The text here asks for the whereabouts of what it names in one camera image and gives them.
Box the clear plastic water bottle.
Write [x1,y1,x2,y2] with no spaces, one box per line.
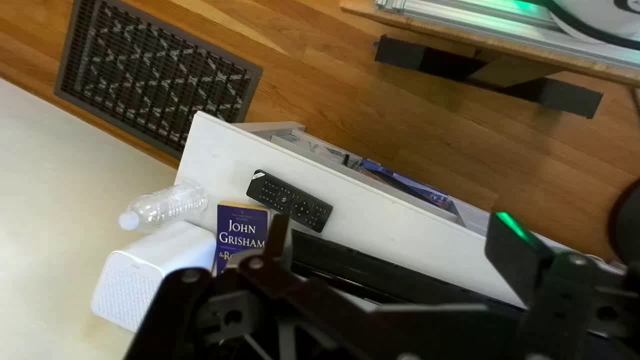
[117,185,210,235]

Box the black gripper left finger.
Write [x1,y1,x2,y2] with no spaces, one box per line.
[125,213,376,360]

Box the white rectangular box device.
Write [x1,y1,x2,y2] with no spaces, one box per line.
[88,221,221,335]

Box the wooden platform board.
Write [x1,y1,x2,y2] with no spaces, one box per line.
[339,0,640,90]

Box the dark metal floor vent grille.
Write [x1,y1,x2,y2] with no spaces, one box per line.
[55,0,264,160]

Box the long black soundbar speaker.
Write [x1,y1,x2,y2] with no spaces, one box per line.
[288,229,527,316]

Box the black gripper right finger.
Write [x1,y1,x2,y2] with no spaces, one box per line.
[485,211,640,360]

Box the purple John Grisham paperback book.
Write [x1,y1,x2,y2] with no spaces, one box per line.
[213,202,273,277]

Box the blue plastic package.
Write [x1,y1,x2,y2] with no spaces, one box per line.
[340,155,465,216]

